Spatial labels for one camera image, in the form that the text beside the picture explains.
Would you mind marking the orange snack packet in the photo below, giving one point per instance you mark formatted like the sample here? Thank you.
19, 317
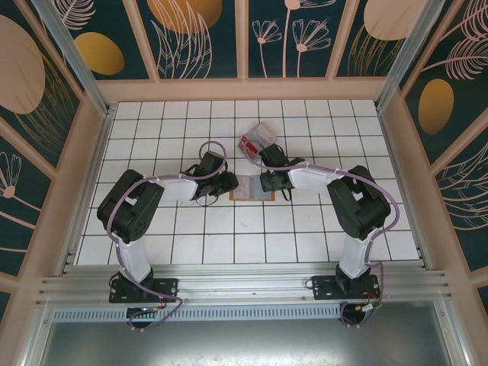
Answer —
248, 196

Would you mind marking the pink leaves wall panel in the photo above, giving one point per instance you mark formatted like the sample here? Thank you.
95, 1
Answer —
465, 198

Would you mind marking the white card with red print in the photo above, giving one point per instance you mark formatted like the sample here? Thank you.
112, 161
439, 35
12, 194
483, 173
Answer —
244, 187

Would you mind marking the pink flowers wall panel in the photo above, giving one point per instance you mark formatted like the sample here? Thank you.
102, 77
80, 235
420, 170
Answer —
274, 45

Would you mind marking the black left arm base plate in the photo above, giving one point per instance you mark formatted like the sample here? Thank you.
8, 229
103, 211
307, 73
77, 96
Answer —
167, 287

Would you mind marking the peach circle gold lines panel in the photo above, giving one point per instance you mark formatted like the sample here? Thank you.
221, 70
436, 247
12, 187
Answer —
381, 19

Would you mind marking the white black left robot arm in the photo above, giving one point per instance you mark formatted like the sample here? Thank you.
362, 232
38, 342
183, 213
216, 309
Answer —
129, 206

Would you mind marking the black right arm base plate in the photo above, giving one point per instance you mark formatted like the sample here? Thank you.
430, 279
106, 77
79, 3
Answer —
324, 287

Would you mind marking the large peach circle wall panel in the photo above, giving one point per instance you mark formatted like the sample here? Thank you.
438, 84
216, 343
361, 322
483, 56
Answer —
23, 76

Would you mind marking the yellow oval fern wall panel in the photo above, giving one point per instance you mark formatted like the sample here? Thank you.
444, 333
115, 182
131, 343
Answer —
434, 106

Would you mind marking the aluminium corner post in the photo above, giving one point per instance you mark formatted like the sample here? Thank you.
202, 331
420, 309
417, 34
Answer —
72, 57
404, 57

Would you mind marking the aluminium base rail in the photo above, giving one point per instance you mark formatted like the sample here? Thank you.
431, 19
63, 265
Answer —
244, 282

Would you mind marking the red VIP card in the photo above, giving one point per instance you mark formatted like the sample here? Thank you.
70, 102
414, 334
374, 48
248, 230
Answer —
249, 146

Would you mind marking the clear red snack packet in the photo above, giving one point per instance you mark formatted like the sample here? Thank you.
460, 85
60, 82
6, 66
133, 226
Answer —
263, 131

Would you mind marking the grey metal sheet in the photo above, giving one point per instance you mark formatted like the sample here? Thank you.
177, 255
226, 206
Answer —
244, 343

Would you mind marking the small green circuit board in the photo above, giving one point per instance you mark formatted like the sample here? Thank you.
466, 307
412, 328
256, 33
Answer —
368, 308

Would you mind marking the aluminium side rail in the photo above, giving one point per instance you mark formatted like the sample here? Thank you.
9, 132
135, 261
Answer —
398, 171
98, 152

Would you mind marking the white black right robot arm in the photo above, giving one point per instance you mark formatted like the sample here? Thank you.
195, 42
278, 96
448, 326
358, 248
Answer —
358, 206

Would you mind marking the single flower wall panel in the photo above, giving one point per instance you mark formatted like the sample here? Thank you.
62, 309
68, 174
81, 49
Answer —
15, 183

